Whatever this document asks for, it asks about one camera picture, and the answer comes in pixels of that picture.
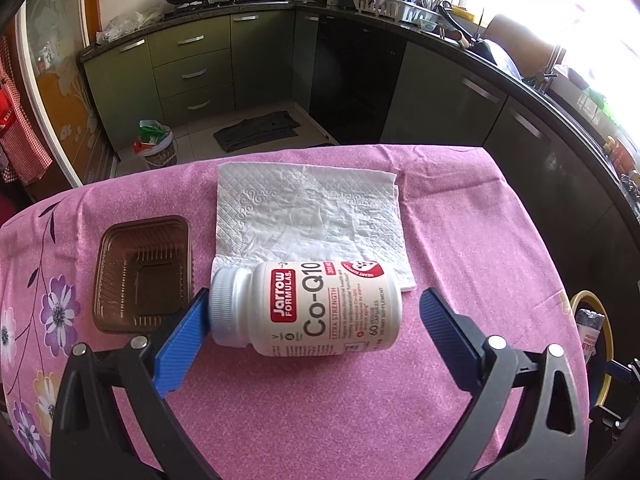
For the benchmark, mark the green kitchen cabinets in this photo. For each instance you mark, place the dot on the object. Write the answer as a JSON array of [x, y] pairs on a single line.
[[200, 65]]

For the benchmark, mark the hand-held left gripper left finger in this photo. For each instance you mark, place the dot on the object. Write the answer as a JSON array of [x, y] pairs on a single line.
[[182, 345]]

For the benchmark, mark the long silver box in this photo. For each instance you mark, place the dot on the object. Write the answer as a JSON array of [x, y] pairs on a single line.
[[589, 332]]

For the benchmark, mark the black gas stove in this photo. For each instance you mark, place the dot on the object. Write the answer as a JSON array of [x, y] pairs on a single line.
[[230, 2]]

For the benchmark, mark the brown plastic tray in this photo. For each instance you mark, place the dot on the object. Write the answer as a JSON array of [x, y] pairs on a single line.
[[145, 270]]

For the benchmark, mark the white paper napkin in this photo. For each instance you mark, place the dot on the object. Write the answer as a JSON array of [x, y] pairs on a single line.
[[310, 210]]

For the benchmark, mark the red checked cloth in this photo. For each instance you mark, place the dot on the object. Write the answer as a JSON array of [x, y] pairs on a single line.
[[22, 125]]

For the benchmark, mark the white supplement bottle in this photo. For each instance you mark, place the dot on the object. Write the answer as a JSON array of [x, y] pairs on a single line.
[[310, 310]]

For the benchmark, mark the wooden cutting board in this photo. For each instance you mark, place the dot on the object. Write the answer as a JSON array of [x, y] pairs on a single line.
[[520, 42]]

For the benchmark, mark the white dish rack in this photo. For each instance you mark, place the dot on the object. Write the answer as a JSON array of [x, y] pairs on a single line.
[[395, 7]]

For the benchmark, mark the dark floor mat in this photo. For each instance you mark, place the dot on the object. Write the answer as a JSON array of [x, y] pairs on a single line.
[[257, 130]]

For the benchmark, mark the clear plastic bag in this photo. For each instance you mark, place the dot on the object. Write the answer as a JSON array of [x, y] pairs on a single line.
[[130, 25]]

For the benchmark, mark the yellow rimmed black trash bin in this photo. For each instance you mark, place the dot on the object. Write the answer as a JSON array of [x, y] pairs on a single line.
[[607, 360]]

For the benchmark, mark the black built-in dishwasher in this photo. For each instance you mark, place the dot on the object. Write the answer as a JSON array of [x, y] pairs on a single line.
[[357, 80]]

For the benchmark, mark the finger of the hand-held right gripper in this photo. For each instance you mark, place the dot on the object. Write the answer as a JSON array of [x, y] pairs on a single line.
[[612, 417], [625, 369]]

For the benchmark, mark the bucket with green white bag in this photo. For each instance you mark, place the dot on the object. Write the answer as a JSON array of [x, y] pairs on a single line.
[[156, 145]]

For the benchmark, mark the pink floral tablecloth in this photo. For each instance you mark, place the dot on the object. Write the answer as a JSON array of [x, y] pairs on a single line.
[[450, 220]]

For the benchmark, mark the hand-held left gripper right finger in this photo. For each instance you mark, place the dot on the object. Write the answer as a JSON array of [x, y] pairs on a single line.
[[450, 345]]

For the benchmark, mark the chrome kitchen faucet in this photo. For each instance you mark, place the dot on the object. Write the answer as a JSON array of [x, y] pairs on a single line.
[[552, 67]]

